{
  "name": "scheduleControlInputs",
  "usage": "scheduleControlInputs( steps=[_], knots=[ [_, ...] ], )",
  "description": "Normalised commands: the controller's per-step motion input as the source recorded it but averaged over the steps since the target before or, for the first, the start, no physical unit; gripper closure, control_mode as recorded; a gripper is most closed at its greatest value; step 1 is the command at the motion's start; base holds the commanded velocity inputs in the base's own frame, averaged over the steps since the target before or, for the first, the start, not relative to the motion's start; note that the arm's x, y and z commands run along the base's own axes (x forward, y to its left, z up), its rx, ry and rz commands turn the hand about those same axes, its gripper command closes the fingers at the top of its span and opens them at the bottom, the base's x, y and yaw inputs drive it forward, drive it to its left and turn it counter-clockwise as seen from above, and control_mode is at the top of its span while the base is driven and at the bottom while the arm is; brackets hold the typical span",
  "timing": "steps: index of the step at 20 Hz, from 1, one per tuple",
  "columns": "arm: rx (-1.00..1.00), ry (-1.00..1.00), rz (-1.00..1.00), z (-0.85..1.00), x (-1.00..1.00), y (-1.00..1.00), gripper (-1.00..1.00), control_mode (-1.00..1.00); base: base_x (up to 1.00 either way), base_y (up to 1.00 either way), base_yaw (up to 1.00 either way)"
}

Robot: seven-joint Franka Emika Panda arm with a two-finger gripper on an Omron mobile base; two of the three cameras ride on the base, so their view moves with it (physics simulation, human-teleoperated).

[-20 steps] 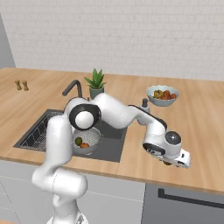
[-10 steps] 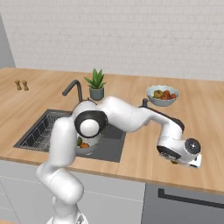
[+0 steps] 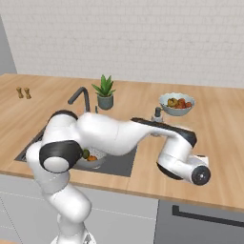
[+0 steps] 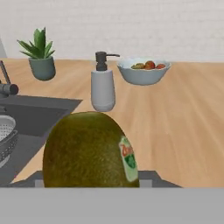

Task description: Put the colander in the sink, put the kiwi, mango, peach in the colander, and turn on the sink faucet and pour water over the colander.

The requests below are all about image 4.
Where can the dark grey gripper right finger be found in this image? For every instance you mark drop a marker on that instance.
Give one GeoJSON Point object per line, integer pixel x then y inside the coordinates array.
{"type": "Point", "coordinates": [154, 180]}

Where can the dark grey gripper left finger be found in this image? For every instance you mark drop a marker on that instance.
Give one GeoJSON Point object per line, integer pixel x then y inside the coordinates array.
{"type": "Point", "coordinates": [30, 181]}

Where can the brown kiwi with sticker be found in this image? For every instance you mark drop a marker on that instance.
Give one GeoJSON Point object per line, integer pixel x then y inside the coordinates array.
{"type": "Point", "coordinates": [87, 151]}

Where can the metal colander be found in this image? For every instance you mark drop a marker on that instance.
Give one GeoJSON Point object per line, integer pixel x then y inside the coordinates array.
{"type": "Point", "coordinates": [6, 137]}

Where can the dark grey sink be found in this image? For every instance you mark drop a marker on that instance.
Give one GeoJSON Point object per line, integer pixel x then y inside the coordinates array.
{"type": "Point", "coordinates": [32, 122]}

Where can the dark grey faucet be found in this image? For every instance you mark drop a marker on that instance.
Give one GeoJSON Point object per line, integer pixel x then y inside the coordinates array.
{"type": "Point", "coordinates": [5, 84]}

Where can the white bowl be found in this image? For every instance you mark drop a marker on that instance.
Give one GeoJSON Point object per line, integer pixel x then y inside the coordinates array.
{"type": "Point", "coordinates": [143, 76]}

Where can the white soap dispenser black pump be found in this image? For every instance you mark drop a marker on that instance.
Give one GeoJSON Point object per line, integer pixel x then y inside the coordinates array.
{"type": "Point", "coordinates": [102, 87]}

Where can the red fruit in bowl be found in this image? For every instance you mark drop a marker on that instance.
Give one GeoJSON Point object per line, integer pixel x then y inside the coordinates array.
{"type": "Point", "coordinates": [150, 64]}
{"type": "Point", "coordinates": [160, 66]}

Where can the green fruit in bowl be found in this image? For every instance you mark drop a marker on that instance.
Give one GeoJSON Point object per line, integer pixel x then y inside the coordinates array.
{"type": "Point", "coordinates": [138, 66]}

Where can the green plant in grey pot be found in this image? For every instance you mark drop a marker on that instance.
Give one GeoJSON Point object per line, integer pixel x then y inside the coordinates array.
{"type": "Point", "coordinates": [41, 59]}

